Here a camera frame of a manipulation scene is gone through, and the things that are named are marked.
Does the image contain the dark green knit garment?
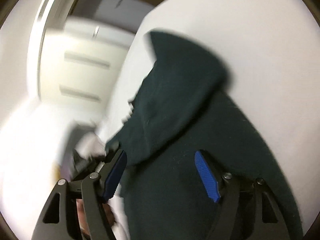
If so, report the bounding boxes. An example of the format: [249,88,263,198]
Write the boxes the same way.
[112,31,303,239]

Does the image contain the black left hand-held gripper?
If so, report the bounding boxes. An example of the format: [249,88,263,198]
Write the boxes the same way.
[70,140,120,181]

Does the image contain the white bed sheet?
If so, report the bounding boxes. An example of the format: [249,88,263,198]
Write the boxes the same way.
[105,0,319,239]

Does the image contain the grey door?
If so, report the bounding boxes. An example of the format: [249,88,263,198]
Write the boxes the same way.
[64,0,154,37]

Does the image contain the cream wardrobe with dark handles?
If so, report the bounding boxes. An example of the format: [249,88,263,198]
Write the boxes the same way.
[39,17,135,123]

